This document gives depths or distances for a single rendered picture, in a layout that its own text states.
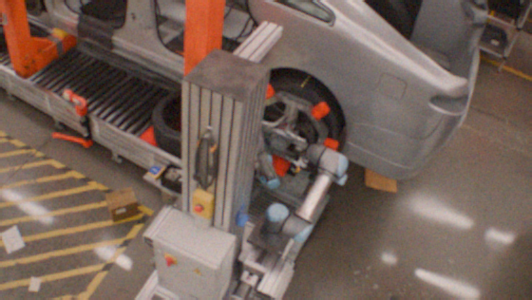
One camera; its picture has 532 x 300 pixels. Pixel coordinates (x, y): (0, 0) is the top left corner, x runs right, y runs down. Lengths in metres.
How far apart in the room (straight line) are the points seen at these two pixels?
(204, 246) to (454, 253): 2.54
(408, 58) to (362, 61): 0.28
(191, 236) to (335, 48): 1.45
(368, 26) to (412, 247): 1.98
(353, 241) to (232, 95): 2.44
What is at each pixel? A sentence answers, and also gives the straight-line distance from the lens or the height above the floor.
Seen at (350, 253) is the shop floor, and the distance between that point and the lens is 3.81.
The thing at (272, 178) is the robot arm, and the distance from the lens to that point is 2.84.
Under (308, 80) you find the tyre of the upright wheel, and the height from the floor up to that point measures 1.18.
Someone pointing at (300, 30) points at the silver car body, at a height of 1.59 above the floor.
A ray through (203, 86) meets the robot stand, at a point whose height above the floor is 2.03.
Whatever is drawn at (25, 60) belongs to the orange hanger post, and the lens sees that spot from 4.36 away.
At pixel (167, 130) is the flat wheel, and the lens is 3.73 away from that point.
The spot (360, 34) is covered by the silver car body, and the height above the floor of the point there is 1.70.
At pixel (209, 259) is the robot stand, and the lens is 2.15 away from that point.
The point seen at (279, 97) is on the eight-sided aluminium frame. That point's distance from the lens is 3.17.
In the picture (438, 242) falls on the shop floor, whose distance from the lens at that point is 4.18.
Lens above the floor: 3.08
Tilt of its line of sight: 45 degrees down
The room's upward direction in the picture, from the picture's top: 12 degrees clockwise
